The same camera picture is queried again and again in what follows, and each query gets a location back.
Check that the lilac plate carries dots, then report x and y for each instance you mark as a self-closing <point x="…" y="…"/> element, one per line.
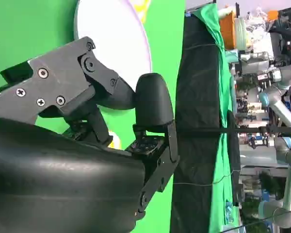
<point x="111" y="29"/>

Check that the black table skirt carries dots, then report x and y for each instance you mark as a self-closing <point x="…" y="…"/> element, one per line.
<point x="196" y="85"/>

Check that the orange box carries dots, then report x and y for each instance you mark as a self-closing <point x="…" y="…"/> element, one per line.
<point x="227" y="29"/>

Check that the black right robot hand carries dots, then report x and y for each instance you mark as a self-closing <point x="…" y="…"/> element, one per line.
<point x="63" y="174"/>

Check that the green cloth on background table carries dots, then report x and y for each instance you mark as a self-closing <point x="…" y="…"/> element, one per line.
<point x="223" y="97"/>

